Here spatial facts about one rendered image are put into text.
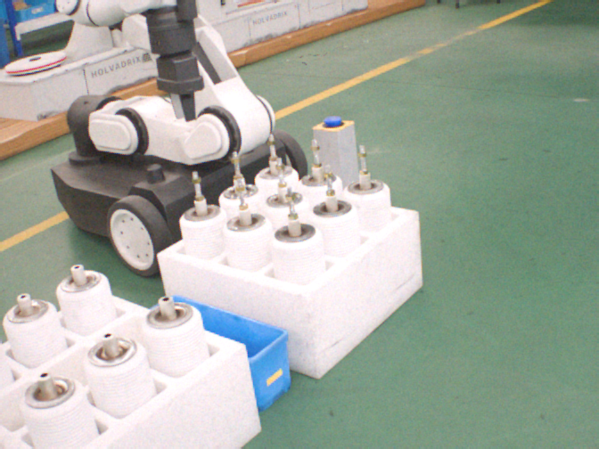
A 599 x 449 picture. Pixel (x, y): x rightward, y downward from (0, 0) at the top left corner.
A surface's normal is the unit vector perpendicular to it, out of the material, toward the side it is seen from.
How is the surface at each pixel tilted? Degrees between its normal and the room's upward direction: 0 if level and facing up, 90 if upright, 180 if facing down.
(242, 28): 90
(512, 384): 0
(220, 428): 90
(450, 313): 0
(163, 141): 90
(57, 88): 90
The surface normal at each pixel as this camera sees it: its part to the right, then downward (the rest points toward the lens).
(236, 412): 0.78, 0.17
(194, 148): -0.62, 0.39
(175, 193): 0.47, -0.51
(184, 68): 0.60, 0.26
